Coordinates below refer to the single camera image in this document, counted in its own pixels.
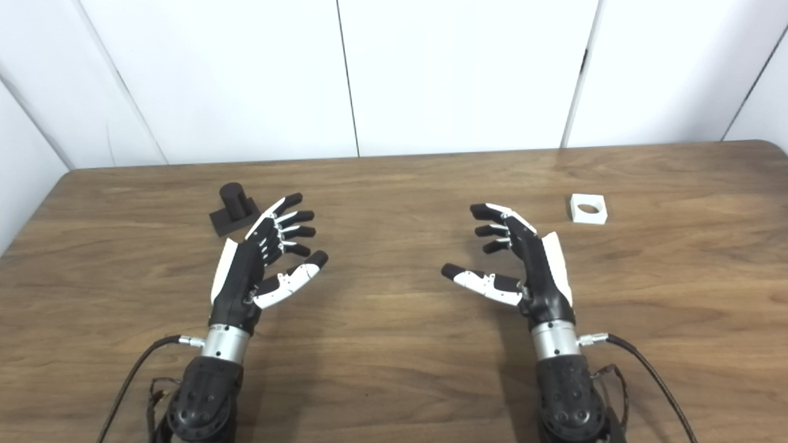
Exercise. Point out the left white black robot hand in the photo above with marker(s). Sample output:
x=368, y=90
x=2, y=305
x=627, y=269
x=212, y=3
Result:
x=237, y=277

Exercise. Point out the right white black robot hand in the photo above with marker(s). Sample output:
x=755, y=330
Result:
x=545, y=283

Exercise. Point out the black peg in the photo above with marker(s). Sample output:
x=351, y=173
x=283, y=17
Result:
x=234, y=206

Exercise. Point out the white square piece with hole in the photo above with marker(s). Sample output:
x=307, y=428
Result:
x=600, y=215

